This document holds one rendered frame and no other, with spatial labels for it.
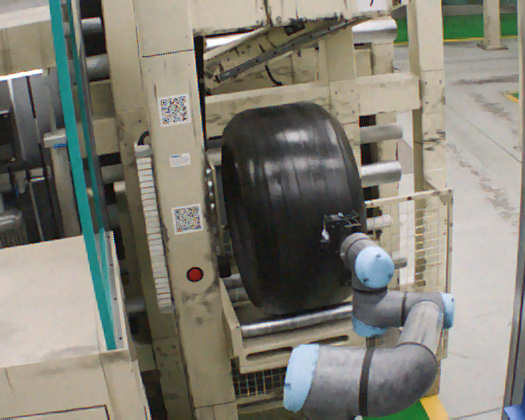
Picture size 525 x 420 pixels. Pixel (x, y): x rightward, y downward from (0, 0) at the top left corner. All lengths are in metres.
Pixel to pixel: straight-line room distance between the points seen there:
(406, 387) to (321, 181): 0.80
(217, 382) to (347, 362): 1.08
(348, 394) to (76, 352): 0.51
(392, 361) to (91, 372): 0.56
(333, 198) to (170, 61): 0.51
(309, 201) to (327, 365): 0.73
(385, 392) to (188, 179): 0.96
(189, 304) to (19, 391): 0.80
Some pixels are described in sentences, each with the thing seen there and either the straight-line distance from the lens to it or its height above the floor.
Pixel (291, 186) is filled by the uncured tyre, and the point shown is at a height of 1.32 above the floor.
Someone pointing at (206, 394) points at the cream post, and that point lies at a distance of 2.34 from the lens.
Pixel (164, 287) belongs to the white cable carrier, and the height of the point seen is 1.03.
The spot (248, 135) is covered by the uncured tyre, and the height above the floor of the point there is 1.42.
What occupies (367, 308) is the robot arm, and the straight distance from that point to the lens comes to 1.65.
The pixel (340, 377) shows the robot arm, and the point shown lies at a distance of 1.27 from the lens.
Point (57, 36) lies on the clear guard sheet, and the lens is 1.26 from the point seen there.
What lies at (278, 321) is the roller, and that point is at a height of 0.92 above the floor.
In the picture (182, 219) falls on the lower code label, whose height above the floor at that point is 1.22.
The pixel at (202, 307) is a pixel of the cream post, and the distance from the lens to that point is 2.19.
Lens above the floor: 2.04
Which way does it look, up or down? 23 degrees down
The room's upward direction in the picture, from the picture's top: 5 degrees counter-clockwise
